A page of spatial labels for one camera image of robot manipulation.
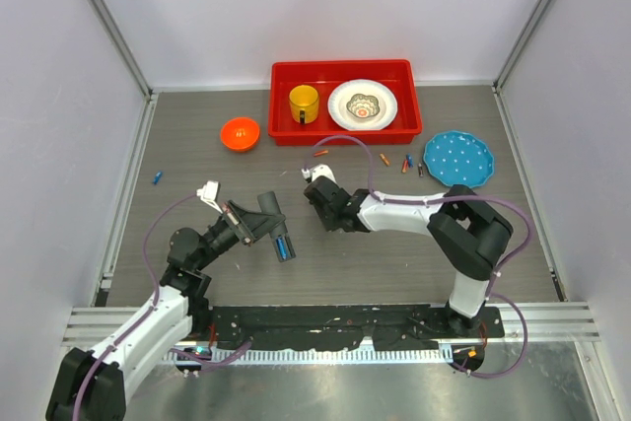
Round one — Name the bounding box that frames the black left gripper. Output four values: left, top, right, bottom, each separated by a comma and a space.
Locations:
194, 200, 284, 271

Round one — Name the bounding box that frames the black remote control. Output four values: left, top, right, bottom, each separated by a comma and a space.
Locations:
257, 191, 296, 262

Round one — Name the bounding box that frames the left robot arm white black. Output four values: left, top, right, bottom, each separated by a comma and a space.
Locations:
44, 191, 294, 420

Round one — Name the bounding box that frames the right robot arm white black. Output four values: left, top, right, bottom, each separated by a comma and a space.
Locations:
304, 175, 513, 337

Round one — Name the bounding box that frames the orange plastic bowl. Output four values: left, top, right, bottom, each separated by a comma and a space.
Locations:
220, 117, 260, 153

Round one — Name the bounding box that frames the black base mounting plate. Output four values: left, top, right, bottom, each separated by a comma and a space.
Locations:
187, 304, 505, 352

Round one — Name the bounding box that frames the small patterned bowl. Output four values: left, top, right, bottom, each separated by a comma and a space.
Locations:
346, 93, 381, 119

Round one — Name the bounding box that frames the white paper plate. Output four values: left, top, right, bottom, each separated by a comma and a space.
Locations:
327, 79, 398, 131

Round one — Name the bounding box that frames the yellow mug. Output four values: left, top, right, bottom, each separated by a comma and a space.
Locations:
289, 85, 319, 125

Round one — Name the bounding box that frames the blue dotted plate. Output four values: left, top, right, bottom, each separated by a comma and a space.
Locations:
423, 130, 495, 188

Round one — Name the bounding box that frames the red plastic tray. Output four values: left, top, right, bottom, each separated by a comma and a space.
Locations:
268, 59, 423, 146

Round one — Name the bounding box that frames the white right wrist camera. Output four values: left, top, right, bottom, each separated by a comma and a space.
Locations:
301, 164, 336, 183

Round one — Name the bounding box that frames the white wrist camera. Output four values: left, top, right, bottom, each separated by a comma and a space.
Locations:
196, 180, 222, 213
301, 164, 336, 183

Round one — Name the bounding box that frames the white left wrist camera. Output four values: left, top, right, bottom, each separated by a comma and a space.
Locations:
196, 180, 222, 213

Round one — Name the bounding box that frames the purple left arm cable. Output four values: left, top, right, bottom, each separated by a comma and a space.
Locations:
71, 193, 252, 421

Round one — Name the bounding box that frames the aluminium front rail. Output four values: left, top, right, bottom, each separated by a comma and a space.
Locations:
63, 302, 602, 368

